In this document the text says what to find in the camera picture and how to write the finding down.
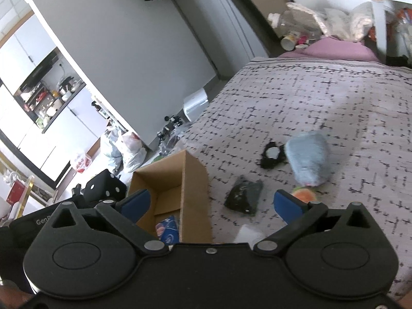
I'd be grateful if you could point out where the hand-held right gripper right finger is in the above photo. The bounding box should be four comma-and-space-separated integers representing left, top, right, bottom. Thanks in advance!
254, 190, 377, 258

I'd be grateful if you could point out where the black tripod on floor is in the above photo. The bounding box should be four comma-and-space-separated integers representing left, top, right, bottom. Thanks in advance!
157, 114, 185, 150

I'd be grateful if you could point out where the pile of white bags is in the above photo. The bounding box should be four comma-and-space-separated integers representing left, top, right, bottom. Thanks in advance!
286, 1, 374, 43

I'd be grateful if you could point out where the person's left hand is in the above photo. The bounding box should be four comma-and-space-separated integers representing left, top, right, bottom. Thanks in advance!
0, 283, 31, 309

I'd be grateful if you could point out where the orange and green plush toy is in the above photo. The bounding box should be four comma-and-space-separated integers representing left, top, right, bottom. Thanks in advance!
291, 187, 319, 204

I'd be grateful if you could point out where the brown cardboard box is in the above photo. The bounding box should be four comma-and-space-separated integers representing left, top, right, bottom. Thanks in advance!
128, 150, 213, 245

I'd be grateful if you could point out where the light blue plush toy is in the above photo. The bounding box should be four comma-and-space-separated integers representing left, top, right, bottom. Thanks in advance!
285, 131, 332, 187

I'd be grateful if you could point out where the clear plastic bottle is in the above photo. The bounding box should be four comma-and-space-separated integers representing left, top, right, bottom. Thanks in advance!
267, 9, 323, 38

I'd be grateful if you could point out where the grey patterned bed blanket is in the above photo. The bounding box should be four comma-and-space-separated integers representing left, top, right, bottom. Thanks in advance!
175, 56, 412, 297

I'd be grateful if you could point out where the white kitchen cabinet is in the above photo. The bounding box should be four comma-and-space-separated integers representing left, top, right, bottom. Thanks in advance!
0, 13, 108, 182

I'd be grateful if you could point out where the white floor appliance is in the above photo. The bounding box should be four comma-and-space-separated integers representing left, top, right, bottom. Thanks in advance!
182, 88, 210, 123

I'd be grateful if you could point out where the white desk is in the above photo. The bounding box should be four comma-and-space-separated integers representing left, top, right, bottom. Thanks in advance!
363, 0, 412, 64

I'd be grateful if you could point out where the black dice stool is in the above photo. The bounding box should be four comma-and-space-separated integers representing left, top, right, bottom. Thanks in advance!
83, 169, 127, 206

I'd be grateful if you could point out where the small white soft item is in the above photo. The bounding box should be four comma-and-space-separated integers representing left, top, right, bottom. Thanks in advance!
234, 224, 265, 244

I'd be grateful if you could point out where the dark green cloth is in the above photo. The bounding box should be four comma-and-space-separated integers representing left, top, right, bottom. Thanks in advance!
224, 175, 264, 217

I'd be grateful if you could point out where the pink pillow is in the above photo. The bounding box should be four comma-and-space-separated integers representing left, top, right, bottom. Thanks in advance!
279, 36, 381, 62

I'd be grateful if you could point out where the paper cup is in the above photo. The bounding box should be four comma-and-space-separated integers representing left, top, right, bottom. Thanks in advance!
280, 32, 302, 51

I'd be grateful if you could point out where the white plastic bag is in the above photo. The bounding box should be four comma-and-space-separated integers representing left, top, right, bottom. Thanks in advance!
100, 130, 148, 173

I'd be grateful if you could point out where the black cloth with white patch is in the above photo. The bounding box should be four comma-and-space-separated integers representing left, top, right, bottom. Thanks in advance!
260, 142, 288, 170

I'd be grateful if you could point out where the cluttered kitchen counter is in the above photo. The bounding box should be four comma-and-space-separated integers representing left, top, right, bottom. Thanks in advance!
14, 76, 87, 133

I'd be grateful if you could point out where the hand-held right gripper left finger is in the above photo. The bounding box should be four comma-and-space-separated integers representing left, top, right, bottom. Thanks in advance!
48, 189, 168, 258

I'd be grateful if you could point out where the red box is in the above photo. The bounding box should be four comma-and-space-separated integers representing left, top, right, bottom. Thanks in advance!
6, 180, 27, 206

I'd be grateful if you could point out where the black range hood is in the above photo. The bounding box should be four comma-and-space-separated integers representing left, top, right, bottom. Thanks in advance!
19, 49, 64, 95

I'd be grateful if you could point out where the blue printed packet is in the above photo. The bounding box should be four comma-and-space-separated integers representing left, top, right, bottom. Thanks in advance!
155, 216, 180, 244

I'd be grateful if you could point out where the gold metal frame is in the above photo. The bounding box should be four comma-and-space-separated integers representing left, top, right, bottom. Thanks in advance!
12, 175, 37, 220

